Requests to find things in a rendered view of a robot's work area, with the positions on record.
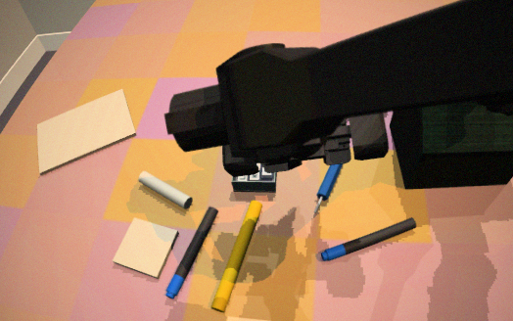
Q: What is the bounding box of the cream cylinder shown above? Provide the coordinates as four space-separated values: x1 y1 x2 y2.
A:
138 171 193 209

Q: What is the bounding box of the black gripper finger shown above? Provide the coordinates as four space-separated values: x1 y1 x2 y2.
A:
323 143 351 165
264 161 303 173

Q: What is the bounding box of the black keyboard with white keys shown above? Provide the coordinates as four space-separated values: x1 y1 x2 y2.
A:
231 163 277 193

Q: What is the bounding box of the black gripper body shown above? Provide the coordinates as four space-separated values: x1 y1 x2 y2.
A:
222 113 389 177

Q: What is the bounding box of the cream flat rectangular slab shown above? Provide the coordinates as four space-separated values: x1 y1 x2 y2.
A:
37 89 136 175

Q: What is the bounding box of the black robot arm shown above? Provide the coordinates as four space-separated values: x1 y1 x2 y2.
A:
163 0 513 163

